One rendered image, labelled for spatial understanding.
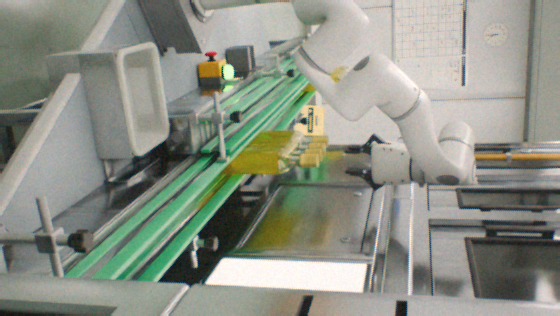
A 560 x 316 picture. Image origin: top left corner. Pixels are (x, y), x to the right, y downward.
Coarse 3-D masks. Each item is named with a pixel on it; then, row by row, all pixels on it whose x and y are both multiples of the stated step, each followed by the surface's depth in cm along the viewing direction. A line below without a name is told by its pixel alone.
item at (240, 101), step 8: (280, 64) 214; (288, 64) 215; (256, 80) 182; (264, 80) 183; (272, 80) 180; (280, 80) 183; (248, 88) 169; (256, 88) 170; (264, 88) 167; (232, 96) 160; (240, 96) 159; (248, 96) 157; (256, 96) 156; (224, 104) 149; (232, 104) 150; (240, 104) 147; (248, 104) 148
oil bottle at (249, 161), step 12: (240, 156) 140; (252, 156) 140; (264, 156) 139; (276, 156) 138; (288, 156) 139; (228, 168) 142; (240, 168) 141; (252, 168) 141; (264, 168) 140; (276, 168) 139; (288, 168) 139
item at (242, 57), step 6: (228, 48) 193; (234, 48) 192; (240, 48) 192; (246, 48) 191; (252, 48) 197; (228, 54) 193; (234, 54) 193; (240, 54) 192; (246, 54) 192; (252, 54) 197; (228, 60) 194; (234, 60) 193; (240, 60) 193; (246, 60) 192; (252, 60) 196; (234, 66) 194; (240, 66) 194; (246, 66) 193; (252, 66) 196
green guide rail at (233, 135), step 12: (288, 84) 215; (300, 84) 213; (276, 96) 194; (288, 96) 193; (252, 108) 176; (264, 108) 175; (276, 108) 177; (252, 120) 160; (228, 132) 149; (240, 132) 148; (216, 144) 140; (228, 144) 138
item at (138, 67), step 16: (128, 48) 111; (144, 48) 118; (128, 64) 125; (144, 64) 124; (128, 80) 125; (144, 80) 125; (160, 80) 125; (128, 96) 111; (144, 96) 127; (160, 96) 126; (128, 112) 111; (144, 112) 128; (160, 112) 127; (128, 128) 112; (144, 128) 129; (160, 128) 128; (144, 144) 120
